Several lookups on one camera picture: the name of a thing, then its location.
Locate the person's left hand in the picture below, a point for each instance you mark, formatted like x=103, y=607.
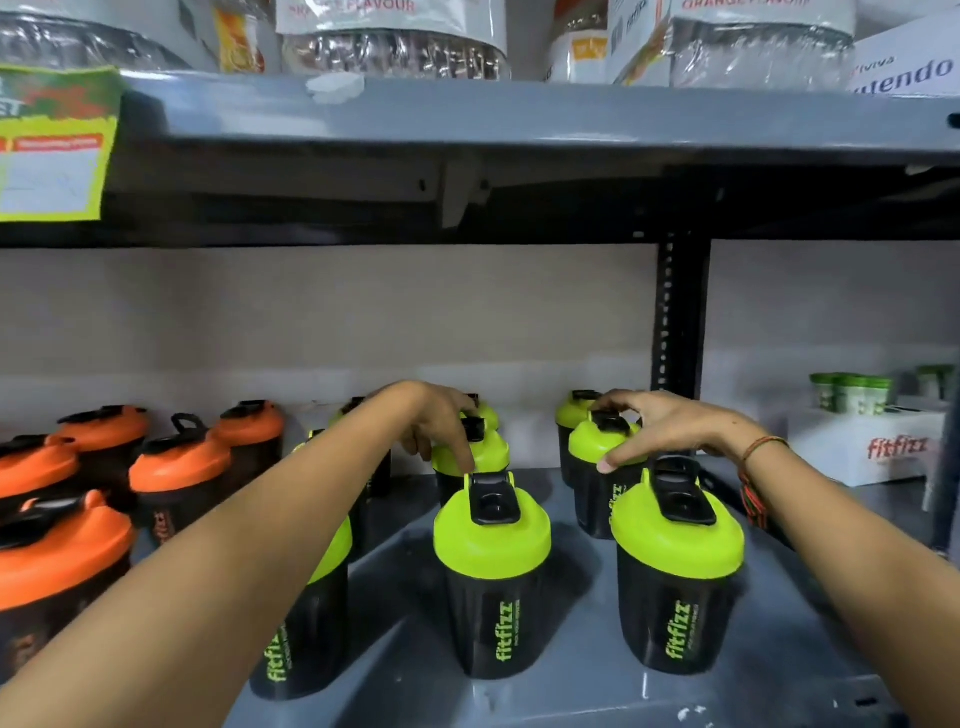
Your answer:
x=427, y=409

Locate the person's right hand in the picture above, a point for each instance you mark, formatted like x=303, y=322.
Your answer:
x=682, y=427

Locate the person's right thumb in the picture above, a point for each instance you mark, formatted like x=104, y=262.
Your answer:
x=622, y=455

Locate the person's left thumb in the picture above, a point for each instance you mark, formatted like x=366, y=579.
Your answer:
x=461, y=446

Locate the black shaker bottle green lid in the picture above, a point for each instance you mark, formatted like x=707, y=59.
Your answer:
x=491, y=454
x=585, y=444

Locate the person's left forearm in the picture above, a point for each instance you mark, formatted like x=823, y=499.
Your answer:
x=202, y=570

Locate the person's right forearm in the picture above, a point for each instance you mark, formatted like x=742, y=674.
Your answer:
x=870, y=570

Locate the group of green-lidded shakers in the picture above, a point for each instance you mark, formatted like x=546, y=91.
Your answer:
x=491, y=547

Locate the black shaker bottle orange lid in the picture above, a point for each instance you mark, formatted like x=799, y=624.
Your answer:
x=251, y=427
x=105, y=427
x=60, y=555
x=180, y=465
x=34, y=465

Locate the white bottle green cap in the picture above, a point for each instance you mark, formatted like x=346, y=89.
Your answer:
x=823, y=391
x=934, y=381
x=879, y=395
x=851, y=394

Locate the white box red lettering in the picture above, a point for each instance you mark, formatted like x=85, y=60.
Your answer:
x=862, y=450

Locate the grey metal shelving rack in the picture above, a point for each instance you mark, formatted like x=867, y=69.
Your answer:
x=525, y=120

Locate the white tape piece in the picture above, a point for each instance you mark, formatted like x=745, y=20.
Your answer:
x=335, y=88

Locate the white jar orange label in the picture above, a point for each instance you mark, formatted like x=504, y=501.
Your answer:
x=577, y=52

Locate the white printed carton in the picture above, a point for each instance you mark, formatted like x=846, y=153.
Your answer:
x=637, y=37

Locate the orange yellow packet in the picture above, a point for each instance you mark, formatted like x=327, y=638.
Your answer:
x=238, y=37

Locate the white box blue lettering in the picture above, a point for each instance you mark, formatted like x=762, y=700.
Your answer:
x=907, y=67

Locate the yellow-green paper shelf label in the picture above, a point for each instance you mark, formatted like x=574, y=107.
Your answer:
x=52, y=150

